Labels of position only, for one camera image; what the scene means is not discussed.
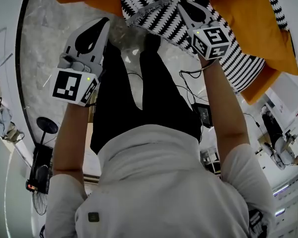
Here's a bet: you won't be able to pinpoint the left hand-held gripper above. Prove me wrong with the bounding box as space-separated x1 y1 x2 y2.
49 17 110 108

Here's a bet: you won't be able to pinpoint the person's right forearm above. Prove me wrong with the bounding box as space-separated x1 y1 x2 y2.
199 55 251 164

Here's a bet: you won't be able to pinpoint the white shelving unit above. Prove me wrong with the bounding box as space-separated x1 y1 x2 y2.
272 169 298 238

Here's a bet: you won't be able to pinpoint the person's black trousers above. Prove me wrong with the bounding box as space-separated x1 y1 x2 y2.
90 33 202 156

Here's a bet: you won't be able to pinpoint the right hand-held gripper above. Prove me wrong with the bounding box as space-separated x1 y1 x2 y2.
177 2 230 60

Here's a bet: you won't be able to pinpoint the black white zigzag blanket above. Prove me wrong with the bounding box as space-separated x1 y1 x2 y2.
117 0 289 93

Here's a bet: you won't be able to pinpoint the person's white shirt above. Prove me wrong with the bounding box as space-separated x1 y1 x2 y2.
43 123 277 238

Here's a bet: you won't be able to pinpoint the orange sofa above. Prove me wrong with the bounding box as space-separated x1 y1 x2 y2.
55 0 298 106

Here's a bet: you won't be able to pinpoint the thin black cable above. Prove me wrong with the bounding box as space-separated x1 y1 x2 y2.
179 59 219 110

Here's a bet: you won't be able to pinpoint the person's left forearm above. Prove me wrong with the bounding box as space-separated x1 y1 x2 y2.
52 101 99 183

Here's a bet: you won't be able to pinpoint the black power pack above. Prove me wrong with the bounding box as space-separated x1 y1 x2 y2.
191 102 215 129

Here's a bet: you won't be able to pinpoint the black standing fan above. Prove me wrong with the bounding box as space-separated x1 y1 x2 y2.
26 116 59 217

